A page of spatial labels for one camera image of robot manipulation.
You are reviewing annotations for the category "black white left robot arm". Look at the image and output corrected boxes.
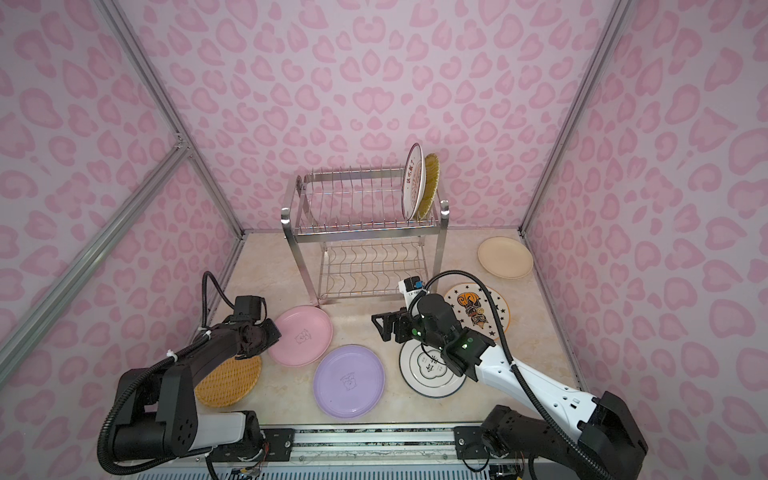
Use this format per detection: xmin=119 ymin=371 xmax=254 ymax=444
xmin=97 ymin=319 xmax=281 ymax=475

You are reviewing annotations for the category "stainless steel dish rack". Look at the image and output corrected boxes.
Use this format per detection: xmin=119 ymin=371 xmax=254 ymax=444
xmin=280 ymin=168 xmax=450 ymax=306

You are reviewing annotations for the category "orange rimmed star plate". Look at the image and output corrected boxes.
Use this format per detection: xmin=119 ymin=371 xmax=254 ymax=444
xmin=444 ymin=282 xmax=511 ymax=343

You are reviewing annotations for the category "black right corrugated cable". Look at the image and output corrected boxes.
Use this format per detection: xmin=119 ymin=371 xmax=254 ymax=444
xmin=422 ymin=269 xmax=613 ymax=480

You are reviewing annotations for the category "white plate orange sunburst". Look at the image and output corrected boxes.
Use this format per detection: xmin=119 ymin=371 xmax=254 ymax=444
xmin=401 ymin=143 xmax=426 ymax=221

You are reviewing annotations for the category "black corrugated cable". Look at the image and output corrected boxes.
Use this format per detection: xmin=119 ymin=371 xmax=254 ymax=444
xmin=422 ymin=269 xmax=613 ymax=480
xmin=95 ymin=271 xmax=238 ymax=476

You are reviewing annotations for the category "black left corrugated cable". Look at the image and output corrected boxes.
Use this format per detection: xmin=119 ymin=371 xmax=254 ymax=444
xmin=95 ymin=271 xmax=238 ymax=476

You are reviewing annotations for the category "white plate dark rim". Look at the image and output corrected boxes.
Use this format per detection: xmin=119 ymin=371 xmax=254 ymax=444
xmin=399 ymin=340 xmax=466 ymax=399

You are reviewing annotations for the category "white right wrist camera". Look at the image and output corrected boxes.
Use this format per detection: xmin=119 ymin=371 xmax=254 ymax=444
xmin=398 ymin=276 xmax=428 ymax=308

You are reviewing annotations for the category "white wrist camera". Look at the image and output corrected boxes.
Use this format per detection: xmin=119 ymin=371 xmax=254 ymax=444
xmin=398 ymin=276 xmax=428 ymax=308
xmin=233 ymin=295 xmax=268 ymax=323

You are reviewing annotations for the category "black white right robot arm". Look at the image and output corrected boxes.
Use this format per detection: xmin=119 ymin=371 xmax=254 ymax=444
xmin=371 ymin=294 xmax=648 ymax=479

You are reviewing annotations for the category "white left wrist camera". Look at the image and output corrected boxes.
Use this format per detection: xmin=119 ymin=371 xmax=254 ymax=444
xmin=233 ymin=295 xmax=268 ymax=323

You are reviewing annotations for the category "pink bear plate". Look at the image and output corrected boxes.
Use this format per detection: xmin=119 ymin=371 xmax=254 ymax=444
xmin=267 ymin=305 xmax=334 ymax=367

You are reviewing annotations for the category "purple bear plate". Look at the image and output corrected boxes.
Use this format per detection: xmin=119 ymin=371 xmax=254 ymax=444
xmin=313 ymin=345 xmax=386 ymax=420

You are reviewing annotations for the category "green rimmed woven bamboo plate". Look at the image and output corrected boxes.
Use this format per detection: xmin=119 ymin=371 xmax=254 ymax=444
xmin=415 ymin=153 xmax=440 ymax=221

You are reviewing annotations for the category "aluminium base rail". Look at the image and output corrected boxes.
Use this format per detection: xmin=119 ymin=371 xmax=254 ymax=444
xmin=141 ymin=422 xmax=576 ymax=479

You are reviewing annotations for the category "cream round plate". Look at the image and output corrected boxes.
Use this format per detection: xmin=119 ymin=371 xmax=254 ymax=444
xmin=477 ymin=236 xmax=534 ymax=280

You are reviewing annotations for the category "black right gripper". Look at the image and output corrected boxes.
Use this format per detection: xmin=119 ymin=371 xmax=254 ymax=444
xmin=369 ymin=306 xmax=447 ymax=352

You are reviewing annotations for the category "brown woven bamboo plate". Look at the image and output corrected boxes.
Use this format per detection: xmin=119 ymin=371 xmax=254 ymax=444
xmin=195 ymin=356 xmax=262 ymax=408

